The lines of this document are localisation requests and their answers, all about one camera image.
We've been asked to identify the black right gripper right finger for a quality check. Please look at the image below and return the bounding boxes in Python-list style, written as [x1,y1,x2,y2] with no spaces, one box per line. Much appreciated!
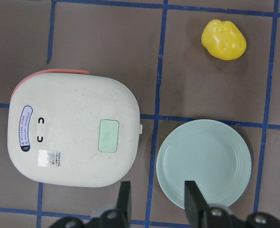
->
[184,180,208,228]

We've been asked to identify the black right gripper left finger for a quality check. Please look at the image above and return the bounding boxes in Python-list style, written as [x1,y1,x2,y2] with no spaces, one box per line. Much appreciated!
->
[116,181,131,228]

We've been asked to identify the yellow plastic pepper toy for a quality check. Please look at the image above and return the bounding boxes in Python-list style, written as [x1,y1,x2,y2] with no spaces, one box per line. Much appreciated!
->
[201,19,247,61]

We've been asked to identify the green plate near rice cooker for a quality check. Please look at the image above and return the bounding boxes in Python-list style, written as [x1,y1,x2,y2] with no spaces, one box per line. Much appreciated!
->
[156,119,252,209]

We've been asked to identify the white rice cooker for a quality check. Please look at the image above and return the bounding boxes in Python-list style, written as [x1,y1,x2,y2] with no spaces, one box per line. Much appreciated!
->
[7,69,142,187]

